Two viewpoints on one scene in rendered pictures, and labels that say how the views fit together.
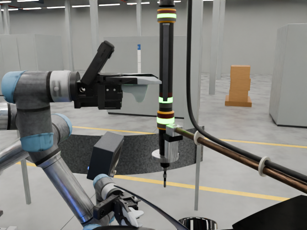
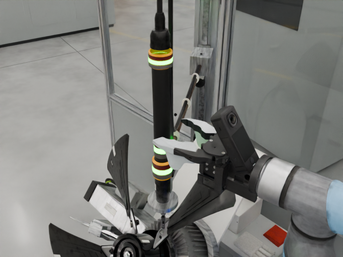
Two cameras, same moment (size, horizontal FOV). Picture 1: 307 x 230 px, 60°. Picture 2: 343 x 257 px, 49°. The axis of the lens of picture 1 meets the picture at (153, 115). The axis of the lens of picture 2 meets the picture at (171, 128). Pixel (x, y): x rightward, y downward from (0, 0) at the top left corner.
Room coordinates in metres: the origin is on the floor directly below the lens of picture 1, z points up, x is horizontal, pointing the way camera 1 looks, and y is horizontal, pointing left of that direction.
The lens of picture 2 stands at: (1.12, 0.40, 2.06)
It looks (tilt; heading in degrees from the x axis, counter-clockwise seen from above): 33 degrees down; 221
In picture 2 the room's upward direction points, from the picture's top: straight up
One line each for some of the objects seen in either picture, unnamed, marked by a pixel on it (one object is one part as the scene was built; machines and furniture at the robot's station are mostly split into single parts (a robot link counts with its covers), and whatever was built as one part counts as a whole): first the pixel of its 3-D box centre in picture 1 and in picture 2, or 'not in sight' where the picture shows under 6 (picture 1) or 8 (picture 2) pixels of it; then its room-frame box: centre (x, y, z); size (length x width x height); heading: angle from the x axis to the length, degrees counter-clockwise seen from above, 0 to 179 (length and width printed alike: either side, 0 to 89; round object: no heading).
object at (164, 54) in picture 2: (166, 16); (160, 58); (0.65, -0.03, 1.80); 0.04 x 0.04 x 0.03
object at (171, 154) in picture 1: (167, 141); (163, 183); (0.64, -0.04, 1.50); 0.09 x 0.07 x 0.10; 29
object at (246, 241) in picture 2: not in sight; (254, 248); (0.16, 0.00, 0.87); 0.15 x 0.09 x 0.02; 84
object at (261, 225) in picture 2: not in sight; (243, 231); (0.09, -0.09, 0.84); 0.36 x 0.24 x 0.03; 84
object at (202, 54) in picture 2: not in sight; (201, 60); (0.11, -0.34, 1.54); 0.10 x 0.07 x 0.08; 29
